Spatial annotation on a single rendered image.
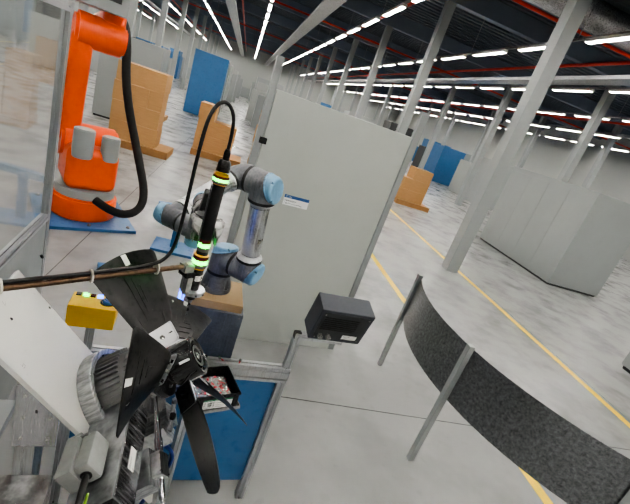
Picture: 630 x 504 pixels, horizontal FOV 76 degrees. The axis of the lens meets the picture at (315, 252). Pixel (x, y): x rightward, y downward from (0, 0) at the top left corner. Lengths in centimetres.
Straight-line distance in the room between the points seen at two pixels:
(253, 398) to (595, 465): 174
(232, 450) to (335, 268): 174
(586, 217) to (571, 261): 104
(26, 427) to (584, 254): 1056
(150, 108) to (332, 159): 639
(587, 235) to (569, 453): 840
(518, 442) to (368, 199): 191
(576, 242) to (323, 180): 821
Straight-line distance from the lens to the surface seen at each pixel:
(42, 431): 135
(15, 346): 115
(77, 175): 495
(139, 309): 123
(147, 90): 903
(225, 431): 216
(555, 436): 264
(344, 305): 179
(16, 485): 146
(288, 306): 348
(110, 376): 126
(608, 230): 1106
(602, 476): 270
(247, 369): 189
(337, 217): 322
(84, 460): 107
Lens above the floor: 198
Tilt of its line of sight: 19 degrees down
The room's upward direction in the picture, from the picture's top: 20 degrees clockwise
